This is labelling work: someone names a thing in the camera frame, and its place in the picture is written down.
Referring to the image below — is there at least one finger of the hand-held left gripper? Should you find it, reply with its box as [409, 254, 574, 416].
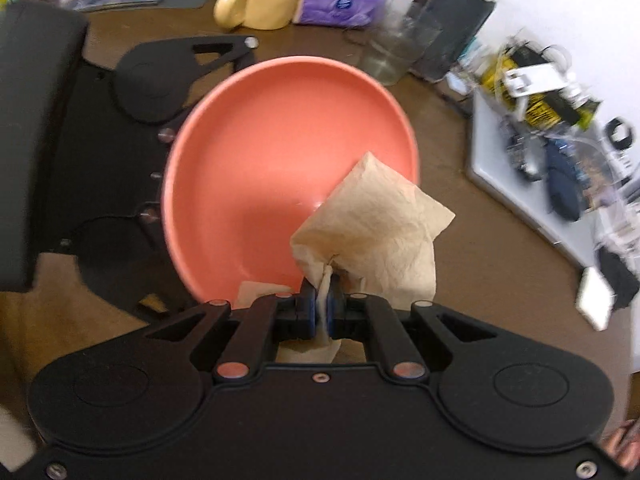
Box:
[192, 36, 259, 79]
[135, 291, 202, 322]

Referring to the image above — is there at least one beige paper towel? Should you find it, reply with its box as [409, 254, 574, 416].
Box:
[235, 151, 456, 363]

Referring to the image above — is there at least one yellow black box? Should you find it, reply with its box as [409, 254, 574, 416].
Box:
[480, 45, 601, 128]

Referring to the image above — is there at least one light fabric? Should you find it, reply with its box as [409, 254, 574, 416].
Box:
[0, 402, 38, 462]

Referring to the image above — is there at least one black cylinder speaker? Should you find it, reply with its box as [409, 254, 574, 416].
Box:
[410, 0, 497, 83]

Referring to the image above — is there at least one white square pad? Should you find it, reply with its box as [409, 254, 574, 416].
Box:
[575, 266, 617, 332]

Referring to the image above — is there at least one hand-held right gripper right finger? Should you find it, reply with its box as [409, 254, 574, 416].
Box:
[327, 275, 501, 382]

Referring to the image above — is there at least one clear glass cup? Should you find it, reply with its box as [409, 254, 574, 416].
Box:
[360, 10, 443, 86]

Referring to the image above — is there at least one black smartwatch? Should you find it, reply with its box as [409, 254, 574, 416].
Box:
[605, 117, 637, 152]

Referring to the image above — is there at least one clear container of nuts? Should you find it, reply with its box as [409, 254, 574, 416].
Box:
[575, 145, 627, 211]

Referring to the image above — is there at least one white phone stand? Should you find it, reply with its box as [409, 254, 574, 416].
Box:
[502, 62, 563, 121]

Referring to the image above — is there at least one silver laptop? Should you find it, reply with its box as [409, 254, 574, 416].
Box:
[466, 92, 601, 268]

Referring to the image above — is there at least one grey computer mouse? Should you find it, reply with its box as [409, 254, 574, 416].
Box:
[505, 130, 543, 181]

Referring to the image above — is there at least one dark blue pouch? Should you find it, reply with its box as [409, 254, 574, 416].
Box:
[542, 140, 591, 221]

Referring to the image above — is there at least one black cloth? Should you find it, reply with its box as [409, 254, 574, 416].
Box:
[597, 247, 640, 311]

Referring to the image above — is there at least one pink footed bowl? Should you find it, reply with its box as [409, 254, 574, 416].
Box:
[161, 56, 420, 306]

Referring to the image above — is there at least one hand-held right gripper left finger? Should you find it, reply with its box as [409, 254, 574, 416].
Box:
[144, 277, 321, 382]

